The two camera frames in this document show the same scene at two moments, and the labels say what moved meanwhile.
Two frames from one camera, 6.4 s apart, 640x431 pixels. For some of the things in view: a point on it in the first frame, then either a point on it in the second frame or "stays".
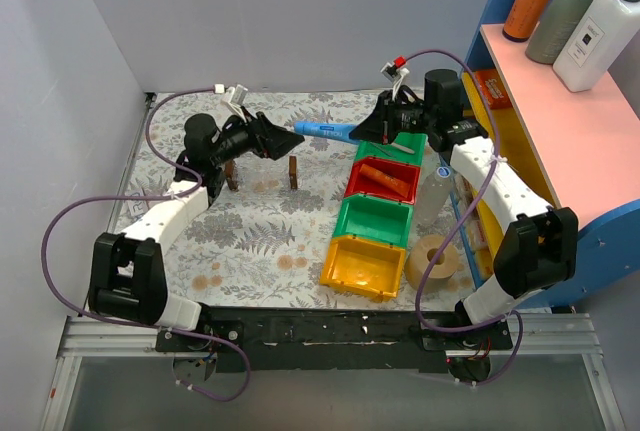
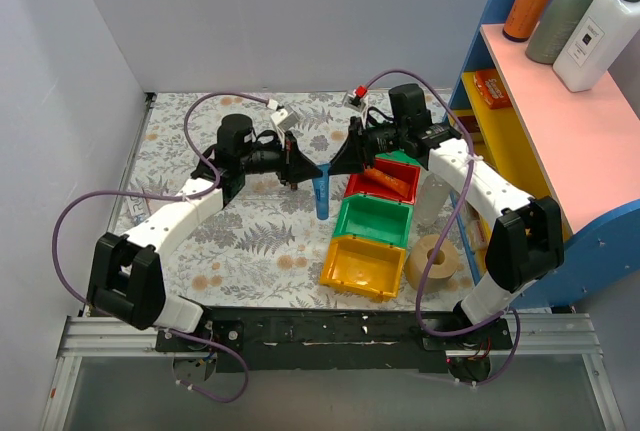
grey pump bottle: (563, 10) stays
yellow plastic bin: (362, 267) stays
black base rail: (252, 339) stays
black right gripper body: (386, 118) → (358, 143)
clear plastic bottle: (433, 194) stays
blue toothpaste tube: (330, 130) → (321, 190)
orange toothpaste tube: (385, 180) stays
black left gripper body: (260, 136) → (289, 159)
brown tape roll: (419, 258) stays
